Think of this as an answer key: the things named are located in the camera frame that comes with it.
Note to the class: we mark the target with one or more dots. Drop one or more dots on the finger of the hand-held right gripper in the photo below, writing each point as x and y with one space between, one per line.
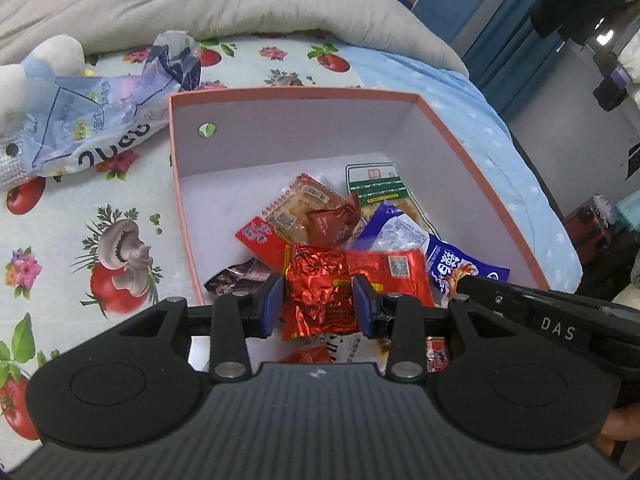
492 295

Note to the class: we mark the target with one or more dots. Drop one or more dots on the grey duvet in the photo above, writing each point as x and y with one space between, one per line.
225 5

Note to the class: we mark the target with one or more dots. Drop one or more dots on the pile of floor clutter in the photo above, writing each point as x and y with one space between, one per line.
595 225

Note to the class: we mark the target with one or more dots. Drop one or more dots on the red and purple snack packet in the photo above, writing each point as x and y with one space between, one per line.
437 355

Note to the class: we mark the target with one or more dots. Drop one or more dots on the light blue plastic bag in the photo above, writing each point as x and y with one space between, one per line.
100 110

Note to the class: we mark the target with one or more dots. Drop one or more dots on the person's right hand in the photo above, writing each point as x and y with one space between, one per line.
622 430

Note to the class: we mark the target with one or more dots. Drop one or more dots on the blue and white snack packet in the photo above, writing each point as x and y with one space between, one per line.
400 232

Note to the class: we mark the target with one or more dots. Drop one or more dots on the white and blue plush toy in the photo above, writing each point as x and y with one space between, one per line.
55 55

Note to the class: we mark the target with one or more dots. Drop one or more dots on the blue curtain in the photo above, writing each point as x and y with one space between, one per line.
510 50

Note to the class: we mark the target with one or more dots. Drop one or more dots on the clear plastic snack packet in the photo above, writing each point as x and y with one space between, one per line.
355 347

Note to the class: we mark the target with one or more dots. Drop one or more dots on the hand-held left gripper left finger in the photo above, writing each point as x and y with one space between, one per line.
272 307

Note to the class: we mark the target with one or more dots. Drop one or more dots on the light blue bedsheet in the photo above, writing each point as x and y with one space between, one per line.
500 160

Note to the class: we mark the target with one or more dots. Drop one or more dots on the vegetable print sheet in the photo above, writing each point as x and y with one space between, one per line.
75 270

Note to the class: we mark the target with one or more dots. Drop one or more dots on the black hanging garment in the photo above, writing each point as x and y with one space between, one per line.
575 0

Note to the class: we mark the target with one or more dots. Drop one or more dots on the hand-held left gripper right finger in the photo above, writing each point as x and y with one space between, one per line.
362 310

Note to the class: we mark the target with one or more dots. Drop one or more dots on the green and white snack packet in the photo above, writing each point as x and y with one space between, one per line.
385 185

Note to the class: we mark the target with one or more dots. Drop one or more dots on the dark hanging bag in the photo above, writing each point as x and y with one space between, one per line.
612 90

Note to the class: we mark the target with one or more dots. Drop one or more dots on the dark red snack packet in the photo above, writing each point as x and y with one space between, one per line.
330 220

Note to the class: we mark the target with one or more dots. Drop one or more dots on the dark brown snack packet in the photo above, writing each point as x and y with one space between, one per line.
235 280

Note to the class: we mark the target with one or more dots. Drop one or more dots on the red and white biscuit packet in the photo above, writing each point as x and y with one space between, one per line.
295 210

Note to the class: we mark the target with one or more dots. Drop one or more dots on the orange snack packet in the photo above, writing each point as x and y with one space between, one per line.
305 356

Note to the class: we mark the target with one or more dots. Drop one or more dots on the salmon pink cardboard box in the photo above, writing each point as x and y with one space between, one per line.
280 135

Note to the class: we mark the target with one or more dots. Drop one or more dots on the shiny red foil packet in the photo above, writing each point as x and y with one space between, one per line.
320 285

